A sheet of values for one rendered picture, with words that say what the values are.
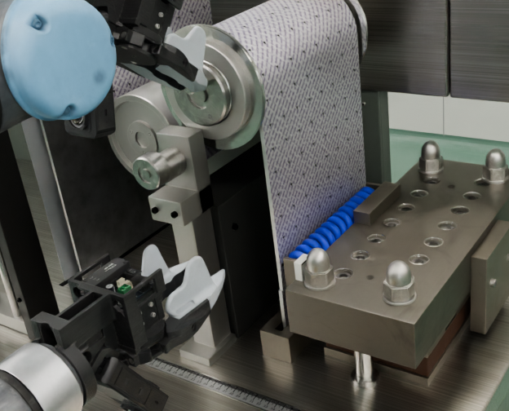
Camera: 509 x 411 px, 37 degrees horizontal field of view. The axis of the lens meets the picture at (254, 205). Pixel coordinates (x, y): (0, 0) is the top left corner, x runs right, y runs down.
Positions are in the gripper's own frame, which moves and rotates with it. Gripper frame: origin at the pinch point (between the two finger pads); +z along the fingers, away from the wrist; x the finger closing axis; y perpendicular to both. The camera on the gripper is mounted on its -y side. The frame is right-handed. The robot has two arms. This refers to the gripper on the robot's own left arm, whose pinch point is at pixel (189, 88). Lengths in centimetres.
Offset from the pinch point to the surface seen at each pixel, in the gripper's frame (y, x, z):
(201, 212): -11.6, 2.1, 10.8
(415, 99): 94, 93, 274
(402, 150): 69, 95, 280
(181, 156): -6.4, 3.2, 5.7
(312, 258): -13.7, -11.9, 14.7
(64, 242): -19.4, 36.3, 24.1
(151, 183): -10.5, 4.0, 2.9
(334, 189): -2.9, -5.3, 28.3
